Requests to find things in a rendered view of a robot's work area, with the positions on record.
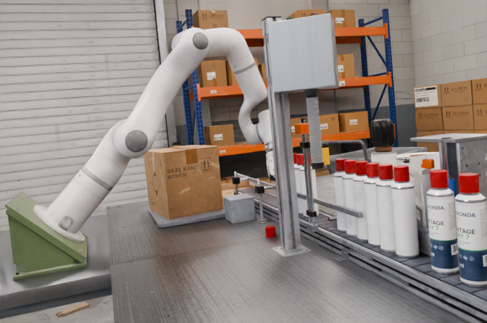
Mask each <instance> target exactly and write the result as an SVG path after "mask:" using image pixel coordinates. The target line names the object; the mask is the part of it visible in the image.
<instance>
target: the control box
mask: <svg viewBox="0 0 487 323"><path fill-rule="evenodd" d="M267 30H268V38H269V47H270V63H271V71H272V87H273V92H274V93H297V92H304V90H307V89H313V88H318V90H325V89H331V88H339V80H338V62H337V53H336V36H335V26H334V20H333V18H332V16H331V14H330V13H328V14H319V15H315V16H309V17H301V18H296V19H291V20H282V21H277V22H269V23H268V24H267Z"/></svg>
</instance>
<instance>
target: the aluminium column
mask: <svg viewBox="0 0 487 323"><path fill-rule="evenodd" d="M277 21H282V19H281V16H278V17H266V18H264V19H263V20H262V36H264V35H267V34H268V30H267V24H268V23H269V22H277ZM264 53H265V69H266V78H269V77H272V71H271V63H270V47H269V43H268V44H266V45H264ZM267 93H268V102H269V110H270V126H271V134H272V150H273V158H274V167H275V182H276V191H277V200H278V215H279V223H280V239H281V247H282V249H283V250H284V251H286V252H287V253H289V252H293V251H300V250H301V236H300V227H299V211H298V203H297V194H296V178H295V169H294V153H293V144H292V136H291V120H290V111H289V102H288V93H274V92H273V87H272V86H270V87H268V88H267Z"/></svg>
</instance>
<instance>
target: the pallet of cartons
mask: <svg viewBox="0 0 487 323"><path fill-rule="evenodd" d="M414 98H415V109H416V115H415V120H416V127H417V130H419V131H417V137H423V136H429V135H441V134H447V133H454V134H487V78H481V79H474V80H464V81H458V82H453V83H444V84H436V85H426V86H420V87H414ZM417 147H425V148H427V150H428V151H427V152H439V147H438V143H435V142H417Z"/></svg>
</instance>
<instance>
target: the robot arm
mask: <svg viewBox="0 0 487 323"><path fill-rule="evenodd" d="M214 56H225V57H226V58H227V60H228V62H229V64H230V67H231V69H232V71H233V73H234V75H235V77H236V80H237V81H238V84H239V85H240V87H241V90H242V92H243V94H244V102H243V105H242V107H241V110H240V112H239V116H238V121H239V125H240V128H241V131H242V133H243V136H244V137H245V139H246V141H247V142H248V143H249V144H250V145H255V144H258V143H262V142H264V144H265V150H266V152H267V153H266V162H267V173H268V176H269V178H270V181H271V182H275V167H274V158H273V150H272V134H271V126H270V110H269V109H268V110H265V111H263V112H260V113H259V115H258V118H259V123H258V124H255V125H253V124H252V122H251V118H250V113H251V110H252V109H253V108H254V107H255V106H256V105H257V104H259V103H260V102H262V101H263V100H265V99H266V98H267V89H266V87H265V84H264V82H263V80H262V77H261V75H260V73H259V70H258V68H257V66H256V63H255V61H254V58H253V56H252V55H251V52H250V50H249V47H248V45H247V43H246V41H245V39H244V37H243V36H242V35H241V34H240V33H239V32H238V31H237V30H234V29H231V28H213V29H208V30H202V29H200V28H190V29H187V30H185V31H183V32H181V33H179V34H177V35H176V36H175V37H174V38H173V40H172V52H171V53H170V54H169V55H168V57H167V58H166V59H165V60H164V61H163V63H162V64H161V65H160V66H159V68H158V69H157V71H156V72H155V73H154V75H153V77H152V78H151V79H150V81H149V83H148V85H147V86H146V88H145V90H144V91H143V93H142V95H141V97H140V99H139V100H138V103H137V104H136V106H135V108H134V110H133V111H132V113H131V114H130V116H129V118H127V119H125V120H122V121H120V122H118V123H117V124H115V125H114V126H113V127H112V128H111V129H110V130H109V131H108V133H107V134H106V135H105V136H104V138H103V139H102V141H101V142H100V144H99V146H98V147H97V149H96V150H95V152H94V153H93V155H92V157H91V158H90V159H89V160H88V161H87V162H86V164H85V165H84V166H83V167H82V169H81V170H80V171H79V172H78V173H77V174H76V176H74V178H73V179H72V180H71V181H70V183H69V184H68V185H67V187H66V188H65V189H64V190H63V191H62V192H61V193H60V194H59V196H58V197H57V198H56V199H55V200H54V202H53V203H52V204H51V205H50V207H49V208H46V207H44V206H41V205H36V206H35V207H34V208H33V210H34V212H35V213H36V215H37V216H38V217H39V218H40V219H41V220H42V221H43V222H44V223H46V224H47V225H48V226H50V228H52V229H53V230H55V231H56V232H58V233H59V234H60V235H63V236H65V237H66V238H68V239H70V240H72V241H75V242H77V243H82V242H83V241H84V240H85V238H84V236H83V234H82V233H81V232H80V230H79V229H80V228H81V227H82V226H83V224H84V223H85V222H86V220H87V219H88V218H89V217H90V216H91V215H92V213H93V212H94V211H95V210H96V208H97V207H98V206H99V204H100V203H101V202H102V201H103V200H104V199H105V197H106V196H107V195H108V193H109V192H110V191H111V190H112V189H113V187H114V186H115V185H116V184H117V182H118V181H119V180H120V178H121V177H122V174H123V172H124V171H125V168H126V167H127V165H128V162H129V161H130V159H131V158H136V157H140V156H143V155H144V154H146V153H147V152H148V151H149V149H150V148H151V147H152V145H153V143H154V140H155V138H156V136H157V133H158V131H159V128H160V126H161V124H162V120H163V118H164V116H165V113H166V111H167V109H168V107H169V105H170V103H171V102H172V100H173V99H174V97H175V95H176V93H177V92H178V91H179V89H180V87H181V86H182V84H184V82H185V81H186V79H187V78H188V77H189V76H190V75H191V73H192V72H193V71H194V70H195V69H196V68H197V67H198V66H199V65H200V64H201V62H202V61H203V59H204V58H208V57H214Z"/></svg>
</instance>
